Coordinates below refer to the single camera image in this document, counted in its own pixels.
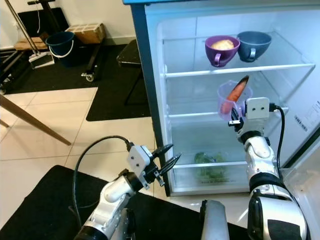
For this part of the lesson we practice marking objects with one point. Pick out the orange carrot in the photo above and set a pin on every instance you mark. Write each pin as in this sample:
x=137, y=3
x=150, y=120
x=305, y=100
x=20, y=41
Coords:
x=236, y=92

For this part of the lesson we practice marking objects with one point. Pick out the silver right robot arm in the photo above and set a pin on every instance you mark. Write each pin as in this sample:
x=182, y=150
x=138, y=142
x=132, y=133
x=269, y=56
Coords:
x=260, y=155

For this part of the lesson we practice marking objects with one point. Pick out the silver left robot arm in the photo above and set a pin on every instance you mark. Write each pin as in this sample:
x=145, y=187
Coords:
x=115, y=197

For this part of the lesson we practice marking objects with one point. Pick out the glass fridge shelf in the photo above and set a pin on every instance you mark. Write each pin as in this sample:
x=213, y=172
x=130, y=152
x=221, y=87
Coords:
x=240, y=164
x=190, y=73
x=195, y=115

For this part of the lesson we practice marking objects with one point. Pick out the silver fridge cabinet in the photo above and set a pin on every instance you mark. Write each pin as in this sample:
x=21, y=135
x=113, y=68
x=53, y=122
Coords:
x=147, y=100

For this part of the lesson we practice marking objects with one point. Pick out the green leafy vegetable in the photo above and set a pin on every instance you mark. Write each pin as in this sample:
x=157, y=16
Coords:
x=211, y=167

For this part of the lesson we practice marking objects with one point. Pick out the purple mug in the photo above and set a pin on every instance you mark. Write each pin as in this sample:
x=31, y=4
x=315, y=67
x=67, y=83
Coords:
x=220, y=56

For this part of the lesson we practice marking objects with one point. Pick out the pale round food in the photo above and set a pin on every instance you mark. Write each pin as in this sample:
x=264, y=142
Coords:
x=222, y=44

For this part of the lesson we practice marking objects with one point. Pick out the blue grey mug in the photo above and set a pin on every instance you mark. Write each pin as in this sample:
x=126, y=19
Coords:
x=255, y=46

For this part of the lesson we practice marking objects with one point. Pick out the black stool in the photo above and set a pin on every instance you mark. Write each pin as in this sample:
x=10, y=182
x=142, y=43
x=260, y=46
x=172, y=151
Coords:
x=126, y=52

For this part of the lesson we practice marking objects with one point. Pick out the black wheeled trolley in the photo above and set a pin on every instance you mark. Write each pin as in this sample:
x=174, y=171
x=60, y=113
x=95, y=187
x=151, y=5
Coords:
x=92, y=60

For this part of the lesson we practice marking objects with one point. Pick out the white flat mop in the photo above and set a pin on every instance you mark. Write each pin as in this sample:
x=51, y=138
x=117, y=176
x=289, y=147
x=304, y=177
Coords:
x=41, y=60

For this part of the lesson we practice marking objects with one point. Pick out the blue bucket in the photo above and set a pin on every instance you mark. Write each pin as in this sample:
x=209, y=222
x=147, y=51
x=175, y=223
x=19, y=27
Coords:
x=60, y=50

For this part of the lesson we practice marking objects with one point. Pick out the black metal stand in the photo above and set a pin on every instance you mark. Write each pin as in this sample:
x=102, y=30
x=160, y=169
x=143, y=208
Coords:
x=50, y=15

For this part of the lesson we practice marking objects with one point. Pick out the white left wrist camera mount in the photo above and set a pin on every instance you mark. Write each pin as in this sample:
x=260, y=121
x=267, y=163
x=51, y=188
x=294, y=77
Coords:
x=139, y=160

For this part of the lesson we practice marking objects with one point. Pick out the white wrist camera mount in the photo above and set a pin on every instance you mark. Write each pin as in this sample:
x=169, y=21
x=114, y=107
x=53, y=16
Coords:
x=258, y=108
x=139, y=160

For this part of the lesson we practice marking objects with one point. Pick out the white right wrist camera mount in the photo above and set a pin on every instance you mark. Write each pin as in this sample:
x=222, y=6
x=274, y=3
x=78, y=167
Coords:
x=258, y=108

